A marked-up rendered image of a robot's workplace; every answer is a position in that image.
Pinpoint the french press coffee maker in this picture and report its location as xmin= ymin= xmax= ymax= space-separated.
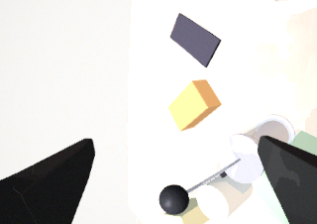
xmin=158 ymin=114 xmax=296 ymax=215

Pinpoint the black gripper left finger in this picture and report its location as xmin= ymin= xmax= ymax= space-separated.
xmin=0 ymin=138 xmax=95 ymax=224

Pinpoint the white cylinder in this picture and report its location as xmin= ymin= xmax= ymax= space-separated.
xmin=197 ymin=175 xmax=254 ymax=221

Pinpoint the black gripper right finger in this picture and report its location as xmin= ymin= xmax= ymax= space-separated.
xmin=258 ymin=136 xmax=317 ymax=224

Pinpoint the dark grey flat slab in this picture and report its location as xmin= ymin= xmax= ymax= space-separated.
xmin=170 ymin=13 xmax=222 ymax=68

